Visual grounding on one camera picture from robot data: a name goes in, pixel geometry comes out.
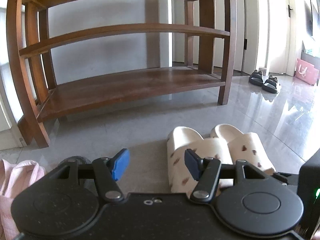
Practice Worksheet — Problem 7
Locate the cream heart slide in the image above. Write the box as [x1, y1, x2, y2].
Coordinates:
[167, 126, 233, 197]
[210, 124, 276, 175]

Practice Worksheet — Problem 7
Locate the pink plush slipper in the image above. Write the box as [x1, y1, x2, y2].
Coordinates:
[1, 159, 46, 239]

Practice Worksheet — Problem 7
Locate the dark green textured slide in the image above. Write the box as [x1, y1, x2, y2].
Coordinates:
[59, 156, 98, 196]

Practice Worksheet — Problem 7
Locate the dark slipper far right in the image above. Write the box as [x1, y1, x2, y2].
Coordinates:
[262, 75, 281, 94]

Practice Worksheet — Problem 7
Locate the dark slipper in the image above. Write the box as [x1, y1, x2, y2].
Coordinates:
[262, 75, 281, 94]
[248, 70, 264, 87]

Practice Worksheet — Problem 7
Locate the dark slipper far left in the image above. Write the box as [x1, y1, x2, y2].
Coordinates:
[248, 70, 264, 87]

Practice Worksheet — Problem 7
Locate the pink box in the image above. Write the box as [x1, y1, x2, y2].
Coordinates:
[295, 59, 319, 86]

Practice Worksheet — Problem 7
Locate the white panelled door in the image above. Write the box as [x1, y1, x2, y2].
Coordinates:
[1, 8, 26, 150]

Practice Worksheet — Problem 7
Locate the brown wooden shoe rack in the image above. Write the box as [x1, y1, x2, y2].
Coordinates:
[6, 0, 236, 148]

